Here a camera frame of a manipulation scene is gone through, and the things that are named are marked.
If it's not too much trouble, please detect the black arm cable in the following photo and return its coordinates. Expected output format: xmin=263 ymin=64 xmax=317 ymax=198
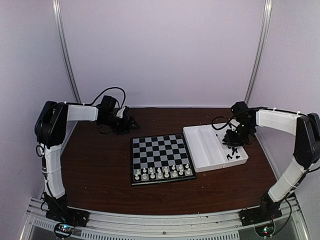
xmin=211 ymin=115 xmax=237 ymax=132
xmin=91 ymin=86 xmax=127 ymax=108

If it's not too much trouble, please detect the white plastic divided tray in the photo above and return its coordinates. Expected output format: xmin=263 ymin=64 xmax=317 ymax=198
xmin=183 ymin=120 xmax=249 ymax=173

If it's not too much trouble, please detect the left aluminium frame post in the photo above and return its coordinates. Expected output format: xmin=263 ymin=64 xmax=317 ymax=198
xmin=52 ymin=0 xmax=82 ymax=104

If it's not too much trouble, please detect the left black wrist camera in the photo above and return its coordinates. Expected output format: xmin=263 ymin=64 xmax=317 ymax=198
xmin=100 ymin=95 xmax=119 ymax=112

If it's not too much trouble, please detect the front aluminium rail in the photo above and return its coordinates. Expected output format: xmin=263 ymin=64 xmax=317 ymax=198
xmin=22 ymin=197 xmax=305 ymax=240

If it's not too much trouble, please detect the pile of black chess pieces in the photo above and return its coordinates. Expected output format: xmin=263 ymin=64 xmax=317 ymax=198
xmin=216 ymin=134 xmax=241 ymax=162

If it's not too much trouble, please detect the black white chessboard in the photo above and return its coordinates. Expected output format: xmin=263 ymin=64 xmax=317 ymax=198
xmin=130 ymin=133 xmax=197 ymax=186

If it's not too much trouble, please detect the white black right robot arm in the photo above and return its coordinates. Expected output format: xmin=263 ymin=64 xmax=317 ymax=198
xmin=223 ymin=101 xmax=320 ymax=221

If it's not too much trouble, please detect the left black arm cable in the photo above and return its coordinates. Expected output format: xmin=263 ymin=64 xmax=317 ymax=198
xmin=91 ymin=86 xmax=127 ymax=108

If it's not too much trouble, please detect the right aluminium frame post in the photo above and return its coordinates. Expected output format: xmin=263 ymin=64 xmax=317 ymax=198
xmin=244 ymin=0 xmax=273 ymax=105

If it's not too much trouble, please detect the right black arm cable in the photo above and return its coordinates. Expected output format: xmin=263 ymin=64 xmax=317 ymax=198
xmin=211 ymin=115 xmax=237 ymax=132

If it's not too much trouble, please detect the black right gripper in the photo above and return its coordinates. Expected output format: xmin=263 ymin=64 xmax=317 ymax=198
xmin=226 ymin=122 xmax=255 ymax=147

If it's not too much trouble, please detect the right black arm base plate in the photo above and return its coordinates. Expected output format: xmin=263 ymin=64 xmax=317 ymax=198
xmin=238 ymin=195 xmax=282 ymax=226

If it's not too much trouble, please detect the white chess piece row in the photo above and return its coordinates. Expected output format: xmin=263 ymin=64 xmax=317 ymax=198
xmin=132 ymin=163 xmax=196 ymax=183

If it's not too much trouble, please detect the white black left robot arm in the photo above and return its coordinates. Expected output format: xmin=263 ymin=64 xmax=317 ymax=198
xmin=34 ymin=100 xmax=140 ymax=222

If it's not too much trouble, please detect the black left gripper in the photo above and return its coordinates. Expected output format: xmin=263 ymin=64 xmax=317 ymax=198
xmin=101 ymin=114 xmax=141 ymax=135

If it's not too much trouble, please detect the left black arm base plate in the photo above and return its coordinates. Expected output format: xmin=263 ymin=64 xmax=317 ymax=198
xmin=44 ymin=192 xmax=90 ymax=227

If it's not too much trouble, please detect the aluminium frame post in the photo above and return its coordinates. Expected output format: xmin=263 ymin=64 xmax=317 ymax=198
xmin=244 ymin=0 xmax=273 ymax=105
xmin=52 ymin=0 xmax=82 ymax=104

